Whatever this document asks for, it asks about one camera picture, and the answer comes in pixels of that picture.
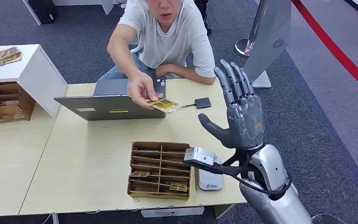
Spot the person's right hand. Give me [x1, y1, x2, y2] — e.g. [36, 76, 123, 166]
[127, 71, 159, 111]

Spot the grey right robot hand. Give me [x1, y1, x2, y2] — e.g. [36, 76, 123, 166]
[197, 59, 265, 151]

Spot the person's left hand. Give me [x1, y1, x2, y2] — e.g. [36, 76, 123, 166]
[155, 64, 175, 78]

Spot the yellow patterned ID card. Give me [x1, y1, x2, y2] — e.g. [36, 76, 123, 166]
[146, 98, 185, 114]

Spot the wooden card organizer tray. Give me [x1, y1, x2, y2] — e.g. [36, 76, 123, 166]
[127, 141, 192, 201]

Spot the person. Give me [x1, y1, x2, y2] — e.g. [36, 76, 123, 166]
[97, 0, 217, 111]

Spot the white card reader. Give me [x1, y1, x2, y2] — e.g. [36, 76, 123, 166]
[197, 154, 224, 191]

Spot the grey laptop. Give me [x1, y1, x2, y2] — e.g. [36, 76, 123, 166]
[54, 77, 167, 121]

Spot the small black box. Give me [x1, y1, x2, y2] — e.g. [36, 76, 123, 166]
[194, 97, 213, 109]

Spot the black stand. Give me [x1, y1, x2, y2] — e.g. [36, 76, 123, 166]
[197, 0, 213, 35]

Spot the grey standing sign panel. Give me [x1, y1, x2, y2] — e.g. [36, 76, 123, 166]
[235, 0, 292, 90]

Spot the beige desk side panel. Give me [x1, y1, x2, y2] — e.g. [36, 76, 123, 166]
[213, 204, 237, 219]

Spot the white cabinet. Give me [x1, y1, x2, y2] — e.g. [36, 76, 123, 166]
[0, 44, 69, 118]

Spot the white desk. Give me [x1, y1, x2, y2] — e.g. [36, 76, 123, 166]
[22, 0, 127, 26]

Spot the white desk crossbar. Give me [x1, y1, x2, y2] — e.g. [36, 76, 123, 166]
[140, 207, 205, 218]

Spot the red barrier belt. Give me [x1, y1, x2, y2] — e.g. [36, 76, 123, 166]
[291, 0, 358, 101]

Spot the clear plastic dome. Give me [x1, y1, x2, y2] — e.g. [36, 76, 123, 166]
[310, 214, 348, 224]

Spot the brown wooden shelf organizer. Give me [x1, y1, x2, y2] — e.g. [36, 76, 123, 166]
[0, 81, 36, 125]

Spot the stack of patterned cards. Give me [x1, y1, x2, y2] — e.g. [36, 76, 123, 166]
[0, 46, 23, 67]

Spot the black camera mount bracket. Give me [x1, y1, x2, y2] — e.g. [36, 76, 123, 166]
[183, 148, 251, 177]

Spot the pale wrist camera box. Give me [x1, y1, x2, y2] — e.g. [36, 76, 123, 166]
[183, 147, 216, 167]

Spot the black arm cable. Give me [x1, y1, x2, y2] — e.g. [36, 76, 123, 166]
[225, 167, 292, 196]

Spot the chrome stanchion post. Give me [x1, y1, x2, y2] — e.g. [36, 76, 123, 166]
[234, 0, 269, 58]

